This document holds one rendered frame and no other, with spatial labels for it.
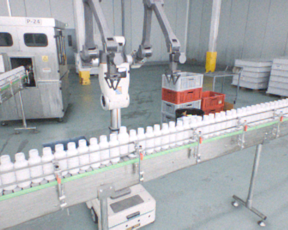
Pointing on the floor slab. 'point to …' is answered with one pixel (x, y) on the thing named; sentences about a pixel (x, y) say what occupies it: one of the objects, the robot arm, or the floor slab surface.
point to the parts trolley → (224, 81)
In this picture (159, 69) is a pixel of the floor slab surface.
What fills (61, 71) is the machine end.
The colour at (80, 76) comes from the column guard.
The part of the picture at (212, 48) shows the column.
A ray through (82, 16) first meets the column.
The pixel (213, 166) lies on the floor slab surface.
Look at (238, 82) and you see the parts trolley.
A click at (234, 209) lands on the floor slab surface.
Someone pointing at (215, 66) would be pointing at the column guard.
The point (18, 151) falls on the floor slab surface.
